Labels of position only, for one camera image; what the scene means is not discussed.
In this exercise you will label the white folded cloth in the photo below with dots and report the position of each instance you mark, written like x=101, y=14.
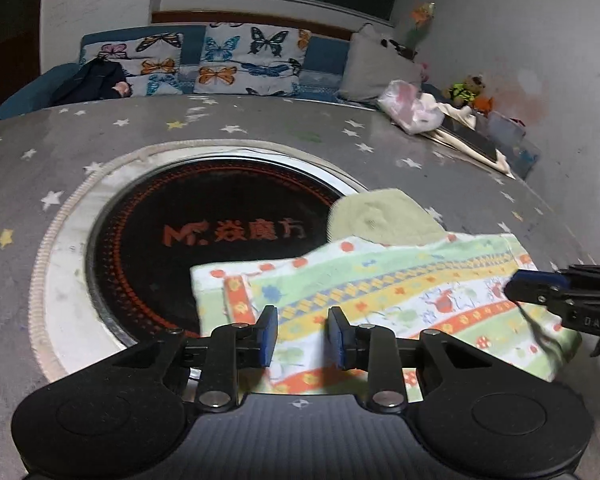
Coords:
x=464, y=116

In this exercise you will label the small butterfly cushion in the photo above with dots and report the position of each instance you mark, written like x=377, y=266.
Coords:
x=151, y=64

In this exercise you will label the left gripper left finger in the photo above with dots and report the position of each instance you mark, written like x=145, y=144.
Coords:
x=229, y=349

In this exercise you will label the black backpack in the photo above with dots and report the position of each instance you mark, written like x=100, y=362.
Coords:
x=96, y=80

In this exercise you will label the orange plush toy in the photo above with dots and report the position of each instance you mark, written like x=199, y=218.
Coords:
x=482, y=105

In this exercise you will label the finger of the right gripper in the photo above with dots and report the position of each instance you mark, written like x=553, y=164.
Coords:
x=541, y=279
x=546, y=295

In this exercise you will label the grey pillow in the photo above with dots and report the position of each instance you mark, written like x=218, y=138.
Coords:
x=370, y=67

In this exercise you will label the large butterfly cushion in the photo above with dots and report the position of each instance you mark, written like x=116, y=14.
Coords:
x=259, y=60

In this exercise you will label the panda plush toy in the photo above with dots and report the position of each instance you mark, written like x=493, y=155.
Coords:
x=403, y=51

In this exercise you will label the plush doll yellow vest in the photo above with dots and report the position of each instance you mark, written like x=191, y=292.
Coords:
x=465, y=93

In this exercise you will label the blue sofa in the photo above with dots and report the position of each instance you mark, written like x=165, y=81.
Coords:
x=319, y=80

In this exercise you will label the black smartphone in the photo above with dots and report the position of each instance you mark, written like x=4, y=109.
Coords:
x=471, y=138

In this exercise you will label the white pink plastic bag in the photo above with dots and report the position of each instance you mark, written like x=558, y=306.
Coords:
x=410, y=109

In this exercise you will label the clear plastic storage box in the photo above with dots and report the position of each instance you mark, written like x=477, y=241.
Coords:
x=510, y=137

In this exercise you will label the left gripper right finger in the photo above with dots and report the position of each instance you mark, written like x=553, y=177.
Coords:
x=374, y=350

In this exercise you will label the black induction cooker plate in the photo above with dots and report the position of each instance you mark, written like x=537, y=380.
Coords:
x=211, y=211

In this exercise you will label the colourful patterned child shirt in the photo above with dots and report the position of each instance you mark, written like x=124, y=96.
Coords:
x=447, y=281

